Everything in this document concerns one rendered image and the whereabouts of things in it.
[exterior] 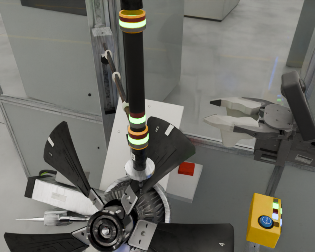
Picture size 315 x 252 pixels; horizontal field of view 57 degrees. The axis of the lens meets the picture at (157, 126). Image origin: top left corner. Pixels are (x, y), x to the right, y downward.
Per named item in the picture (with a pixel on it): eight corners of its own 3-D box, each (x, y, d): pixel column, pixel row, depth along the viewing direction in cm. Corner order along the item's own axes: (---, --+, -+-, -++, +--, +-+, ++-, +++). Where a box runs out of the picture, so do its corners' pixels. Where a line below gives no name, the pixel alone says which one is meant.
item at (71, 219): (106, 222, 98) (18, 221, 107) (106, 215, 99) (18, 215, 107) (103, 224, 96) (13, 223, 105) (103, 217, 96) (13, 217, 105)
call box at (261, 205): (249, 208, 119) (254, 191, 113) (274, 215, 116) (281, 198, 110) (245, 243, 107) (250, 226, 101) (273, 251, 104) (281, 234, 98)
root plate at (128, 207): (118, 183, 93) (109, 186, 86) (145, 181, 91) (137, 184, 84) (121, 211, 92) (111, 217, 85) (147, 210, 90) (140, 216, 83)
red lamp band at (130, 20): (117, 16, 49) (117, 11, 49) (142, 14, 50) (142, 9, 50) (122, 24, 46) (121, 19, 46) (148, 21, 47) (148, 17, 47)
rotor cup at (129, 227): (99, 199, 97) (79, 207, 84) (140, 197, 93) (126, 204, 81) (102, 244, 95) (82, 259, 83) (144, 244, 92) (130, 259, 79)
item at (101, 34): (93, 46, 118) (91, 25, 113) (111, 44, 120) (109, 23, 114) (96, 56, 110) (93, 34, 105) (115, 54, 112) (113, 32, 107)
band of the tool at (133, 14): (118, 27, 51) (117, 10, 49) (142, 25, 52) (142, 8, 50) (123, 35, 47) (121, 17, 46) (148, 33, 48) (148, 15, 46)
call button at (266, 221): (260, 217, 104) (261, 214, 103) (271, 220, 103) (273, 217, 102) (259, 226, 101) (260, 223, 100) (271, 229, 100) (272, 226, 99)
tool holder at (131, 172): (121, 157, 73) (118, 126, 67) (148, 152, 75) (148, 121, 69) (128, 183, 66) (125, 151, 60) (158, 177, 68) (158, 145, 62)
